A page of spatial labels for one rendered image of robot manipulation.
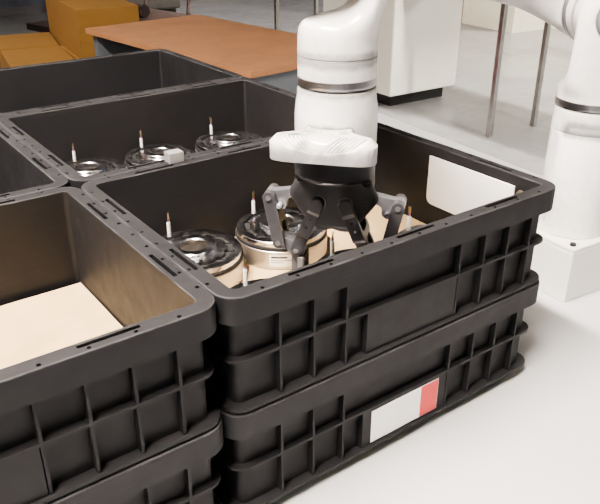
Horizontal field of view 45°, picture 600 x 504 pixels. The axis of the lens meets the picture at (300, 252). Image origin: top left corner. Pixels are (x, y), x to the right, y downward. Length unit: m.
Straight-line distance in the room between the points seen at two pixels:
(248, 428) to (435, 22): 4.19
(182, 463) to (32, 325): 0.23
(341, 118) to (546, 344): 0.44
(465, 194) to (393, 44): 3.66
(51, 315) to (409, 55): 3.98
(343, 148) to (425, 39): 4.06
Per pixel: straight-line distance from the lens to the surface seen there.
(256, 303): 0.54
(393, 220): 0.68
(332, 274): 0.58
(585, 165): 1.00
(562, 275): 1.03
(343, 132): 0.62
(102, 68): 1.40
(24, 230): 0.76
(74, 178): 0.79
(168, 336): 0.51
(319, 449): 0.70
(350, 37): 0.62
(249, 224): 0.82
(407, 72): 4.59
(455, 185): 0.86
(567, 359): 0.92
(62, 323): 0.73
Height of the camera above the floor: 1.20
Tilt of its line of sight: 26 degrees down
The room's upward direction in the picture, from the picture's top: straight up
